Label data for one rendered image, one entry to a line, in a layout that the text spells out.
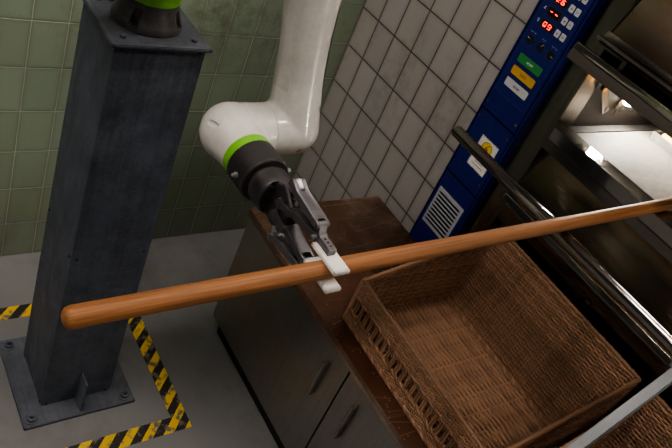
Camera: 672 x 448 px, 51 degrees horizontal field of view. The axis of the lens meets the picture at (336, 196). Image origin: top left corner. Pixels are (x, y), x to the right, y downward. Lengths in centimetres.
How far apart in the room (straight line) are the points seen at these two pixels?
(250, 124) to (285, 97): 9
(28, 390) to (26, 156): 71
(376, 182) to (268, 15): 69
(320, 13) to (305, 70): 11
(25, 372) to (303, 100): 137
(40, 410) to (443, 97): 152
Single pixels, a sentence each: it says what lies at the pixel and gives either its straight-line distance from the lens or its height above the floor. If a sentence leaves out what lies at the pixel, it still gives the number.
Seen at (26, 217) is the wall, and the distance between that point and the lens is 257.
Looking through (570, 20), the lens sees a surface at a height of 144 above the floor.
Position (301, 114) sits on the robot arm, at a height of 126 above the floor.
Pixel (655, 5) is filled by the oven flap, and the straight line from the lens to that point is 191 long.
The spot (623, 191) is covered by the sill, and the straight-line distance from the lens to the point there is 191.
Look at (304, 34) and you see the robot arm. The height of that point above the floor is 140.
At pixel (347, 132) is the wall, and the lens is 264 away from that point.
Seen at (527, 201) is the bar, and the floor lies 117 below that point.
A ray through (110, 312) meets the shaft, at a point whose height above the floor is 121.
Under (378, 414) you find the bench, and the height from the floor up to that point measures 56.
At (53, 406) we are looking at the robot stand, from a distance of 228.
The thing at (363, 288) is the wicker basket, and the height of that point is 71.
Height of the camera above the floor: 188
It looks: 33 degrees down
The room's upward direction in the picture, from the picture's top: 25 degrees clockwise
